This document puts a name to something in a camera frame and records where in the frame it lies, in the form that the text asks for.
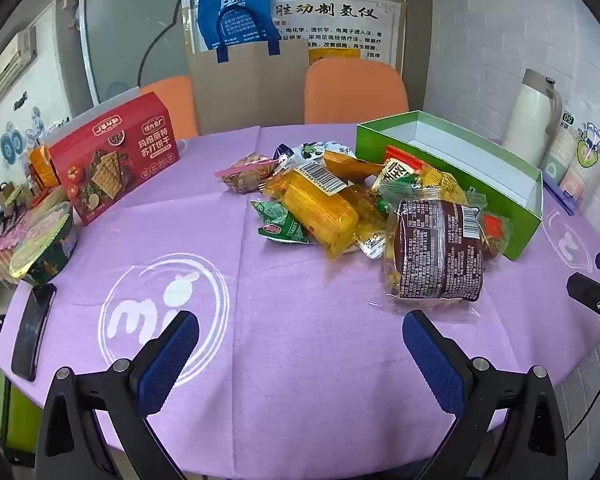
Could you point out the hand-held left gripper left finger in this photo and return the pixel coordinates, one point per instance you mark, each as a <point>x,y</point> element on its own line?
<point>172,355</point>

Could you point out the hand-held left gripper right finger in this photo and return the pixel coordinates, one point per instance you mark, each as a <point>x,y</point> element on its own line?
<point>427,360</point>

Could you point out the green cardboard box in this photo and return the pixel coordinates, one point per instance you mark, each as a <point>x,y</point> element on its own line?
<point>380,135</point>

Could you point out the white snack bag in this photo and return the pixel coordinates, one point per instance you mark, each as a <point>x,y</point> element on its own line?
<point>325,149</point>

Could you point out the brown bread packet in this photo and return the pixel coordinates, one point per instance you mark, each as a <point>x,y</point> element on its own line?
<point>440,255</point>

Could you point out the pack of paper cups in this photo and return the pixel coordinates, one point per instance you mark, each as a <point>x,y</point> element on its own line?
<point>577,160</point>

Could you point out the purple tablecloth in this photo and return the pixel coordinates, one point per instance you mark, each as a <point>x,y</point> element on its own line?
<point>280,290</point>

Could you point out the black smartphone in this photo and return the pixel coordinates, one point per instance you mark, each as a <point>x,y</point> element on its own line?
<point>32,330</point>

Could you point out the white thermos jug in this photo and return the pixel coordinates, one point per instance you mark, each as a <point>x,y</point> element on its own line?
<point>527,120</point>

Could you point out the lime green chair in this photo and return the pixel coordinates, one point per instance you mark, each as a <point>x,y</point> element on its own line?
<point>15,410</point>

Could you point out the green snack packet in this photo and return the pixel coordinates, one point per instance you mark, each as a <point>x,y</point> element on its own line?
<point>280,225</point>

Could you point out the round printed tin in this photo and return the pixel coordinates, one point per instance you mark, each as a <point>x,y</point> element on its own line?
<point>40,250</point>

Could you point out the small yellow snack packet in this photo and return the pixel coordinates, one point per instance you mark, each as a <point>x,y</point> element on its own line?
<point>442,182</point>

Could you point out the pink-strip cracker packet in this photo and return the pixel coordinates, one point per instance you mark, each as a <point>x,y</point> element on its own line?
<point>242,177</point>

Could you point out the yellow corn packet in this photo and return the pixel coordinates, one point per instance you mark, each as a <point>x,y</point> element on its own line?
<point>315,205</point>

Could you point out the pink patterned box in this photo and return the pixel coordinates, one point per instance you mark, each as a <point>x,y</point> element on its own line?
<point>2,245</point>

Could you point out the red cracker box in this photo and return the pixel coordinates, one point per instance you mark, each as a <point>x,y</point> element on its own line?
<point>110,160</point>

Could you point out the orange snack packet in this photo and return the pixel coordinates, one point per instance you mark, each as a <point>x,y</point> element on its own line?
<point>345,165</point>

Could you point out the small orange box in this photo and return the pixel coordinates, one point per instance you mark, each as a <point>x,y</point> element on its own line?
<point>42,167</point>

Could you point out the dark blue snack packet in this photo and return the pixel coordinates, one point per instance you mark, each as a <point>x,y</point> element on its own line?
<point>282,152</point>

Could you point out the orange chair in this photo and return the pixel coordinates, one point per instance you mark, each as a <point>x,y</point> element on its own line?
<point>175,105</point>
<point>355,90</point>

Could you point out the brown cardboard sheet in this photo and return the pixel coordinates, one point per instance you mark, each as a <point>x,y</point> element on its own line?
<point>240,95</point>

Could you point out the white air conditioner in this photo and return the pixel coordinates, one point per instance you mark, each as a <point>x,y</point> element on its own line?
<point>7,65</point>

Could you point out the blue tote bag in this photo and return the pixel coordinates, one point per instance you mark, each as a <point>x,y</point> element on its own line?
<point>230,5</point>

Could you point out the blue wall stickers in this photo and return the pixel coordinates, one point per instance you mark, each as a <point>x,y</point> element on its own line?
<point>10,140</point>

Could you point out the white wall poster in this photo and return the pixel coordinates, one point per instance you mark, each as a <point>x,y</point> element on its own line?
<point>340,25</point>

